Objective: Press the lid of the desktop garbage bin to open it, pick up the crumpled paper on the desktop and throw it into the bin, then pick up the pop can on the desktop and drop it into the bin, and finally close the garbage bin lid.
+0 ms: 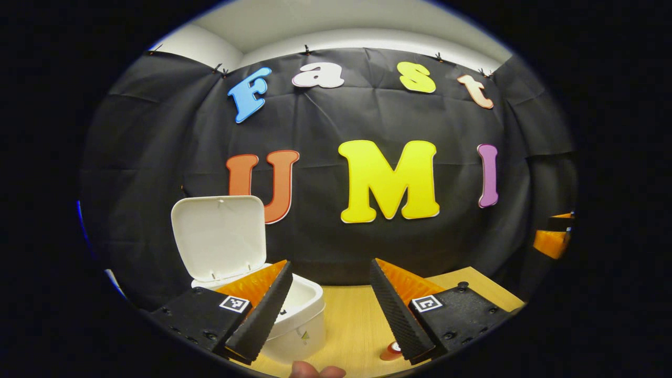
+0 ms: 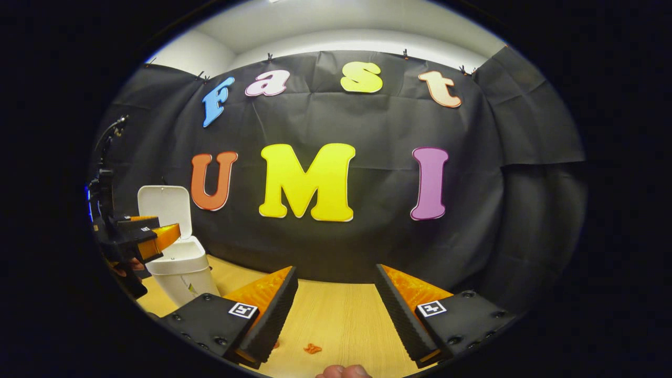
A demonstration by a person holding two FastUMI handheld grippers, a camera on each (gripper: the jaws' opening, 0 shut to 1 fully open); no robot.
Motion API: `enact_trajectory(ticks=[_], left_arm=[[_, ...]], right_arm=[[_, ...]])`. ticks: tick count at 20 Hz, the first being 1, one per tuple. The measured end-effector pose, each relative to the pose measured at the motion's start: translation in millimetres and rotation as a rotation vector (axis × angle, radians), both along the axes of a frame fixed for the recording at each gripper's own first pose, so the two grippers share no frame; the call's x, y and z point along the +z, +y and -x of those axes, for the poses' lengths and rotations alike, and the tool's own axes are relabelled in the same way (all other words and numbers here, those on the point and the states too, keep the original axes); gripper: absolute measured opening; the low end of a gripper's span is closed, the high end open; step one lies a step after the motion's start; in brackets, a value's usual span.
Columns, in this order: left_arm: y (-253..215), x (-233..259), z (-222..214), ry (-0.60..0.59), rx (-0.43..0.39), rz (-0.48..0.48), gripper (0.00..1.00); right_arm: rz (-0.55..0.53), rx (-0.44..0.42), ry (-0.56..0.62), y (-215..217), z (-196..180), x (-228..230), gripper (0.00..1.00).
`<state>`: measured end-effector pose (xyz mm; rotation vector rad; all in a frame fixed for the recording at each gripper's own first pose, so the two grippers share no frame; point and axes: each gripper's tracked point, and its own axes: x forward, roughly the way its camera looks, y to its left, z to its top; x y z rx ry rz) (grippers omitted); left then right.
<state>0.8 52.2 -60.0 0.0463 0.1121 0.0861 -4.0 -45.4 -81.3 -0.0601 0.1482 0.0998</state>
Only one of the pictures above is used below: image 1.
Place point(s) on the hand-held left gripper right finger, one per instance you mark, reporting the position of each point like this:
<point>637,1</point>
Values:
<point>399,315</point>

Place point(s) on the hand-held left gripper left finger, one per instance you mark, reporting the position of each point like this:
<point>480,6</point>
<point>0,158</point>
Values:
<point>262,320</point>

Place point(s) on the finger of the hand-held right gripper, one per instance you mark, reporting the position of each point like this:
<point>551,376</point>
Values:
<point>560,224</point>
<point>551,244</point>

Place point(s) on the red pop can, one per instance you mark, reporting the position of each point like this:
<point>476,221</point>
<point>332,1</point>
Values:
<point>389,353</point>

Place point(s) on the white desktop garbage bin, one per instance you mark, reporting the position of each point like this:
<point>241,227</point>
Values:
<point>218,236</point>

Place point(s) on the wooden desktop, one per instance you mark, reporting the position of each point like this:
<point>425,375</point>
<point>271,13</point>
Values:
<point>352,320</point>

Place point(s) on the white side desk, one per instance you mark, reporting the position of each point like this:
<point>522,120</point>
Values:
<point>116,283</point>

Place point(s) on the black backdrop cloth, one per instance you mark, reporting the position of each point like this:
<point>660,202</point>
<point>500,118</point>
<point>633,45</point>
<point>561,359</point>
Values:
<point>367,121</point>

